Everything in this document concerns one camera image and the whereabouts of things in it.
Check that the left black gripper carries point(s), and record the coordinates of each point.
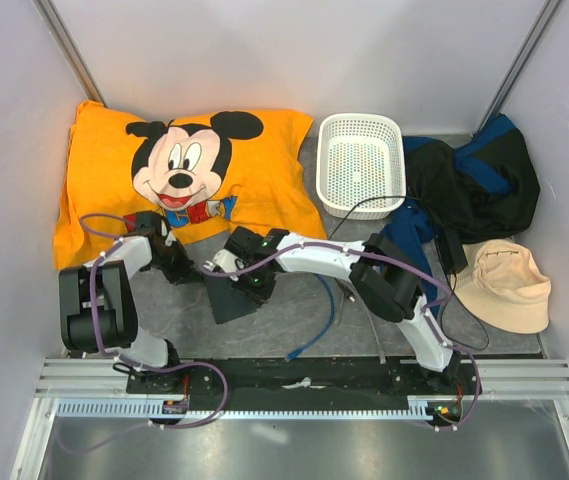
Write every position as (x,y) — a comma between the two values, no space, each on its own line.
(185,273)

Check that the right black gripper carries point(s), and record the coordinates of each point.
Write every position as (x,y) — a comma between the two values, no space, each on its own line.
(259,296)

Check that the dark grey network switch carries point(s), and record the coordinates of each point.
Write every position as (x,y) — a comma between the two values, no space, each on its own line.
(227,302)

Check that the black power adapter brick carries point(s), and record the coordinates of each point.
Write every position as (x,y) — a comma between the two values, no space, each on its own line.
(451,252)

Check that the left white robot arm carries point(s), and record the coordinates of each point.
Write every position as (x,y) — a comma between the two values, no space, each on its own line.
(98,314)

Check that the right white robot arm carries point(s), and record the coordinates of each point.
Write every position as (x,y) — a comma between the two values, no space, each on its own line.
(375,269)

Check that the orange Mickey Mouse pillow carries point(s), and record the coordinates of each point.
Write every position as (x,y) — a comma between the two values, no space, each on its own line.
(205,174)

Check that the white perforated plastic basket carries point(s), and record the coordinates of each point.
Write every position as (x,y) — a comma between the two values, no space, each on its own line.
(360,168)

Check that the beige bucket hat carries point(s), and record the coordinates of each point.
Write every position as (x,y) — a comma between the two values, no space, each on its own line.
(502,286)

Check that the blue and black garment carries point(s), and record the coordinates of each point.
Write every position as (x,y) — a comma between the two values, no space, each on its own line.
(485,189)

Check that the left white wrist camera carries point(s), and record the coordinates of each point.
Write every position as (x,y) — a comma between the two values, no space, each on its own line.
(166,233)

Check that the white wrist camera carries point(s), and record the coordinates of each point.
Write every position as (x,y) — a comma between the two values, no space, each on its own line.
(223,261)
(166,233)

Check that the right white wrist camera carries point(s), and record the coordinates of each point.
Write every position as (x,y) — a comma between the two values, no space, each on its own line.
(223,261)

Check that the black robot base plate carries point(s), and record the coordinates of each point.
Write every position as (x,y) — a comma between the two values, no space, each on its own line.
(303,383)

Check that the white slotted cable duct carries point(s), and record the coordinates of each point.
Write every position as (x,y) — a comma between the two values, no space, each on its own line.
(165,410)

